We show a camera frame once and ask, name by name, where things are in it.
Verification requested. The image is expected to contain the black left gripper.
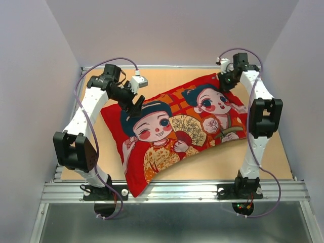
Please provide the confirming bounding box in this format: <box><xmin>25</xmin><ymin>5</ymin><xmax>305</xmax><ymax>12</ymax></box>
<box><xmin>110</xmin><ymin>80</ymin><xmax>144</xmax><ymax>117</ymax></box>

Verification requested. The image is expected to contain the pink pillowcase with dark print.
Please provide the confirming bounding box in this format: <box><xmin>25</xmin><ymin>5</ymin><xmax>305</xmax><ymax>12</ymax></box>
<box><xmin>101</xmin><ymin>73</ymin><xmax>247</xmax><ymax>197</ymax></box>

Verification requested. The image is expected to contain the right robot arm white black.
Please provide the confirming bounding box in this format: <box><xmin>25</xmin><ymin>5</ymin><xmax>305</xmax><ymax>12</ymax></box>
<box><xmin>216</xmin><ymin>49</ymin><xmax>283</xmax><ymax>200</ymax></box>

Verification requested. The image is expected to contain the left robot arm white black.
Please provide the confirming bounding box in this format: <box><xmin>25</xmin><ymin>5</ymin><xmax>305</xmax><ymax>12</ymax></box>
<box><xmin>53</xmin><ymin>64</ymin><xmax>148</xmax><ymax>201</ymax></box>

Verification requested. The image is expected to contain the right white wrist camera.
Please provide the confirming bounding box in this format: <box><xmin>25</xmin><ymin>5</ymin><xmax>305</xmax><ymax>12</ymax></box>
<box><xmin>216</xmin><ymin>57</ymin><xmax>233</xmax><ymax>74</ymax></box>

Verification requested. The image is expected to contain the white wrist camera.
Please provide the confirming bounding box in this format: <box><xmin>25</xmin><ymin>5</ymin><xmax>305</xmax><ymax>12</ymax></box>
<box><xmin>216</xmin><ymin>57</ymin><xmax>233</xmax><ymax>74</ymax></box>
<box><xmin>129</xmin><ymin>75</ymin><xmax>148</xmax><ymax>94</ymax></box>

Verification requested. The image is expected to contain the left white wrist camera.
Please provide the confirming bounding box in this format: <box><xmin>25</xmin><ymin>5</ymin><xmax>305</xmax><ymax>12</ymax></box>
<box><xmin>129</xmin><ymin>75</ymin><xmax>148</xmax><ymax>94</ymax></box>

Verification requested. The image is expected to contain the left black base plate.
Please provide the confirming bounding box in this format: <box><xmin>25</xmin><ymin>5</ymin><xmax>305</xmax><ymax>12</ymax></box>
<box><xmin>79</xmin><ymin>184</ymin><xmax>129</xmax><ymax>201</ymax></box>

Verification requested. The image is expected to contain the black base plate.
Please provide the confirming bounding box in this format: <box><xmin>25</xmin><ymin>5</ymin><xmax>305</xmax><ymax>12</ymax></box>
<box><xmin>216</xmin><ymin>183</ymin><xmax>264</xmax><ymax>200</ymax></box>
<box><xmin>79</xmin><ymin>184</ymin><xmax>129</xmax><ymax>201</ymax></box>

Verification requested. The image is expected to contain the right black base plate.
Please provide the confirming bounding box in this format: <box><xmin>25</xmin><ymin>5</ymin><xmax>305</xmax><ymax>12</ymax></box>
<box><xmin>216</xmin><ymin>183</ymin><xmax>264</xmax><ymax>200</ymax></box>

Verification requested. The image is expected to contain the aluminium frame rail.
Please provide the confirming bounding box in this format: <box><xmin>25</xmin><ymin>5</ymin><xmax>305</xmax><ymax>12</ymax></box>
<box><xmin>29</xmin><ymin>66</ymin><xmax>317</xmax><ymax>243</ymax></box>

